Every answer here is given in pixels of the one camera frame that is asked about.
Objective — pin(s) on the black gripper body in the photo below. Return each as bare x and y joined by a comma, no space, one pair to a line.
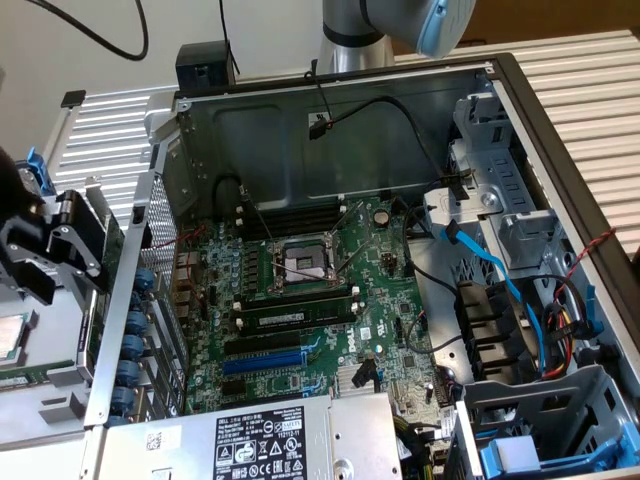
12,185

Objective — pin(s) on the green graphics card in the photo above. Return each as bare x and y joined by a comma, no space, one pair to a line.
114,240

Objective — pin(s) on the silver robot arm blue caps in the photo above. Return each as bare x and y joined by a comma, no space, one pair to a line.
350,45

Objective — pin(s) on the silver CPU chip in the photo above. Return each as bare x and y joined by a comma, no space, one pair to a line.
12,335

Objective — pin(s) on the grey parts rack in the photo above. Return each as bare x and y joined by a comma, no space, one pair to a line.
55,340

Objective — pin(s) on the blue slot retention clip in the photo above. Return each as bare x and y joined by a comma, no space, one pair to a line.
143,278
122,398
128,372
133,346
117,421
136,321

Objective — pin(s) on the loose green RAM stick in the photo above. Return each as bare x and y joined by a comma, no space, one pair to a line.
30,375

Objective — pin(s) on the thin metal locking lever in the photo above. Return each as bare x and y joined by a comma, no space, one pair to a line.
347,217
262,222

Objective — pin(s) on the black box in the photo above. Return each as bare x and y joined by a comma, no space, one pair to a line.
200,65

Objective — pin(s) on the long black expansion slot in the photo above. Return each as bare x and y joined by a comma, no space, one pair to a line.
262,344

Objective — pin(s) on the silver power supply unit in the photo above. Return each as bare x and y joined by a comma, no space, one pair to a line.
190,440

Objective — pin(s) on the short black expansion slot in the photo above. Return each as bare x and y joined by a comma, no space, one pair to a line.
234,390

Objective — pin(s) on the empty black RAM slot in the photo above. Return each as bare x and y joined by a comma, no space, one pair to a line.
295,299

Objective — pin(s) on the CPU socket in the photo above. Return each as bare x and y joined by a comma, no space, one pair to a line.
305,265

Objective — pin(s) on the blue expansion slot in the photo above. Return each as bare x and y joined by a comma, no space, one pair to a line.
265,362

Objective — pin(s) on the installed green RAM stick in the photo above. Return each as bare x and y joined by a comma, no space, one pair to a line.
295,317

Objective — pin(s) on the open metal PC case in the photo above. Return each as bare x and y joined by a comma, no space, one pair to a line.
350,155

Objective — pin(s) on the silver coin battery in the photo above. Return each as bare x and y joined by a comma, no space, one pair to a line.
382,216

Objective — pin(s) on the silver chipset heat sink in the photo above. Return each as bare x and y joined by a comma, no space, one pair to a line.
345,380

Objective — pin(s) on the green motherboard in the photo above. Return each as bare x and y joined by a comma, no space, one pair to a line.
380,310

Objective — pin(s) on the metal disk bay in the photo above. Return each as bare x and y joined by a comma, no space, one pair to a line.
500,165

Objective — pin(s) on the grey disk bay cage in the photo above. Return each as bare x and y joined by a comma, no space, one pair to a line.
545,400

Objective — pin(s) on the black chassis intrusion switch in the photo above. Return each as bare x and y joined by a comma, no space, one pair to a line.
138,214

